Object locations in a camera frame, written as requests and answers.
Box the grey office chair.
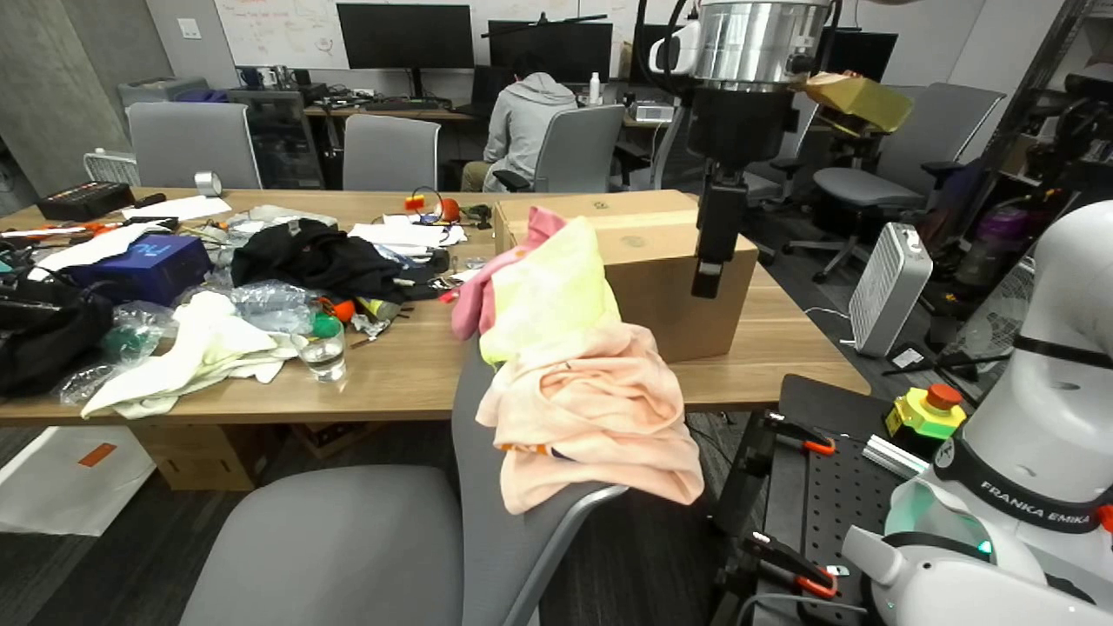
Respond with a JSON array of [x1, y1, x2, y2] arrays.
[[342, 113, 443, 193], [126, 101, 263, 190], [178, 337, 629, 626], [746, 82, 1007, 284], [493, 103, 629, 195]]

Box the white box fan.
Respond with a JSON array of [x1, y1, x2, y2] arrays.
[[847, 223, 934, 359]]

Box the blue box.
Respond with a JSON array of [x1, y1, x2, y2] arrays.
[[64, 233, 213, 306]]

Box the small cardboard box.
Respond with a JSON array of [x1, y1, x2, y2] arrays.
[[129, 423, 263, 493]]

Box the black monitor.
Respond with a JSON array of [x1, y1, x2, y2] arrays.
[[488, 18, 615, 85], [821, 30, 899, 84], [336, 2, 476, 98]]

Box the person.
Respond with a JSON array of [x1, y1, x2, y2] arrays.
[[460, 71, 580, 193]]

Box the green shirt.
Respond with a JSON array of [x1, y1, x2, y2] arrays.
[[477, 216, 623, 367]]

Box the metal shelf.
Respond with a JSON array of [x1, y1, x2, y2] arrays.
[[955, 0, 1113, 229]]

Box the pink shirt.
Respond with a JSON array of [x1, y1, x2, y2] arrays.
[[450, 205, 568, 342]]

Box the orange and black clamp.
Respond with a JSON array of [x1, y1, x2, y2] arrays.
[[763, 412, 837, 457], [739, 533, 841, 601]]

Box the orange shirt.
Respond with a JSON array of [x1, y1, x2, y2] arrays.
[[475, 323, 706, 516]]

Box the yellow emergency stop button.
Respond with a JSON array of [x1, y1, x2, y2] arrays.
[[884, 383, 968, 441]]

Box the heap of white papers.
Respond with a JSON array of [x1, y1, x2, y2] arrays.
[[347, 221, 469, 250]]

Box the aluminium bar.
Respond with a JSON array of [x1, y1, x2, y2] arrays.
[[863, 434, 930, 480]]

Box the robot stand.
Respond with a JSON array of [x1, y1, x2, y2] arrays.
[[711, 374, 962, 626]]

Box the black garment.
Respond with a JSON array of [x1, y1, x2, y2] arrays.
[[230, 218, 407, 303]]

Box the whiteboard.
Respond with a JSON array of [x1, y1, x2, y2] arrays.
[[214, 0, 646, 72]]

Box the clear glass cup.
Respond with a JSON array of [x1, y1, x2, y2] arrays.
[[297, 334, 348, 384]]

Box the clear plastic bag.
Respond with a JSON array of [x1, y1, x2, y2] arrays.
[[228, 279, 316, 336]]

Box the white paper sheet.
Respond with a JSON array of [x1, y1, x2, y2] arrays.
[[33, 223, 172, 272], [121, 195, 234, 222]]

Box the white cloth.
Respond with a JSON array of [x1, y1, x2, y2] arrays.
[[80, 290, 303, 421]]

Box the plastic bag with green item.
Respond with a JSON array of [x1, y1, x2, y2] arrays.
[[56, 301, 180, 406]]

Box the black device with buttons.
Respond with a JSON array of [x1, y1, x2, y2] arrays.
[[36, 181, 137, 222]]

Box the black bag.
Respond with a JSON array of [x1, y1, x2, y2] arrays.
[[0, 276, 116, 398]]

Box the white bag with orange label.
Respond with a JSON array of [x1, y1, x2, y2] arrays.
[[0, 425, 157, 537]]

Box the orange-handled scissors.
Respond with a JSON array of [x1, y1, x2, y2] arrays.
[[0, 221, 124, 242]]

